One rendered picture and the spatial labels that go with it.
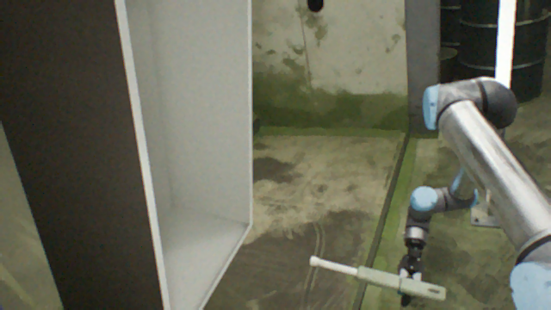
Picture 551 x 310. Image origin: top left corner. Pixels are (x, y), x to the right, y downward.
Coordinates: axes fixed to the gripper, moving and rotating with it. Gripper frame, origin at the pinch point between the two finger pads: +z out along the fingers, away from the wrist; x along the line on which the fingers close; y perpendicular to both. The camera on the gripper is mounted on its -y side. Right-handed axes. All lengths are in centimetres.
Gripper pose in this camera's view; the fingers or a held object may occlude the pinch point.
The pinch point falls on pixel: (407, 291)
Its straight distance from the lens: 176.9
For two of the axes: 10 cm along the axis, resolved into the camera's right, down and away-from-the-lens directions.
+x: -9.5, -1.8, 2.6
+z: -2.9, 8.1, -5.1
